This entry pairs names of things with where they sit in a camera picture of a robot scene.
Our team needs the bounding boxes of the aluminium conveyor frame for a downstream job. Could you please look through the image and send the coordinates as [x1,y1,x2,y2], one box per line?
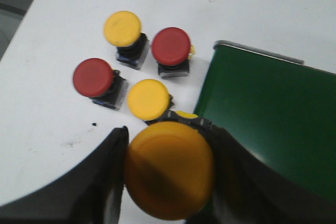
[213,40,305,66]

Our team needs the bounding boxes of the yellow mushroom push button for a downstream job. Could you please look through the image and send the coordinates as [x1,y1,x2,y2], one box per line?
[127,79,174,125]
[124,110,215,220]
[103,10,149,70]

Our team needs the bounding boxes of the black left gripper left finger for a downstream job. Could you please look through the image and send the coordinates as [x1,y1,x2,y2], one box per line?
[1,126,129,223]

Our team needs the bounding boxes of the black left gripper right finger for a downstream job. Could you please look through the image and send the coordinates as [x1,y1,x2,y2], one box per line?
[187,126,335,223]

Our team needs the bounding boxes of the black push button switch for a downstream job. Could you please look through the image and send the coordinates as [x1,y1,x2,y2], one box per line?
[151,27,195,79]

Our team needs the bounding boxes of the red mushroom push button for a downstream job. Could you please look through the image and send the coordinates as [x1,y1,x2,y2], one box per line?
[72,58,129,110]

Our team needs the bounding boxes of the green conveyor belt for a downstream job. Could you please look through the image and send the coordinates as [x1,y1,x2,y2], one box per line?
[195,46,335,201]

